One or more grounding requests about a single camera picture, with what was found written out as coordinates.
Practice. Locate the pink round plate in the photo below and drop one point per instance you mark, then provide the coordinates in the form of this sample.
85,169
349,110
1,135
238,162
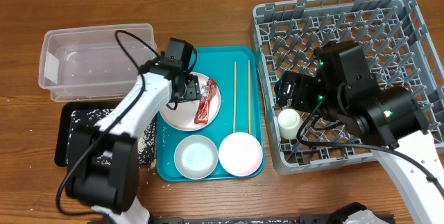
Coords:
183,117

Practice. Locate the rice and food scraps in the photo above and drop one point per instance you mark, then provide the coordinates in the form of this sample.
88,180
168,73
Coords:
146,143

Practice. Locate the wooden chopstick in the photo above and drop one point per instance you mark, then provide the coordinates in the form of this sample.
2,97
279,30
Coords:
249,100
234,128

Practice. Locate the black waste tray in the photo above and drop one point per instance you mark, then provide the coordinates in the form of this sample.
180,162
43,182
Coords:
60,157

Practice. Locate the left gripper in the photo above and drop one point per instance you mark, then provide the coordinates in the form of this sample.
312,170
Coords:
193,89

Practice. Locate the grey dish rack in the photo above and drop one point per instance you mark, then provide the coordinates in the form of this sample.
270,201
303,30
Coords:
398,49

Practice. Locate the teal plastic tray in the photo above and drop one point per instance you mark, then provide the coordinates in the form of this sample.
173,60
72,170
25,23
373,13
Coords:
215,62

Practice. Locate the pink bowl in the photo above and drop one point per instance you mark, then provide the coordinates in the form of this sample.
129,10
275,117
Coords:
240,154

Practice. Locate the right wooden chopstick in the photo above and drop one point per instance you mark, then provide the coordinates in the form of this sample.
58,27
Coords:
249,100

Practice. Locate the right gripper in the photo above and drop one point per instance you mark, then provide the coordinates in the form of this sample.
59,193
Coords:
289,89

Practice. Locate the red snack wrapper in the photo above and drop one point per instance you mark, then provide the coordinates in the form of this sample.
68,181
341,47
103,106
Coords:
209,92

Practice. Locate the grey bowl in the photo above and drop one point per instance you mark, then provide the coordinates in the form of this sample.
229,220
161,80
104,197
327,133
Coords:
196,157

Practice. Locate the beige ceramic cup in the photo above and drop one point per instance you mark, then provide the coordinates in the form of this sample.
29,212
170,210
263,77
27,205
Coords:
289,122

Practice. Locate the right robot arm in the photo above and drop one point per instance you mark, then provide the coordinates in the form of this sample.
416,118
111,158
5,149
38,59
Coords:
389,122

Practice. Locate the left wooden chopstick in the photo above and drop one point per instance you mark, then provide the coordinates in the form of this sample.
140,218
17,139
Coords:
234,128

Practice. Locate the clear plastic bin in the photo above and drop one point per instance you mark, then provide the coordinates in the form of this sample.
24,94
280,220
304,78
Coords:
87,64

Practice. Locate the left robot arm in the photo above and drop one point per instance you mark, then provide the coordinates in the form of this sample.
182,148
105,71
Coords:
103,160

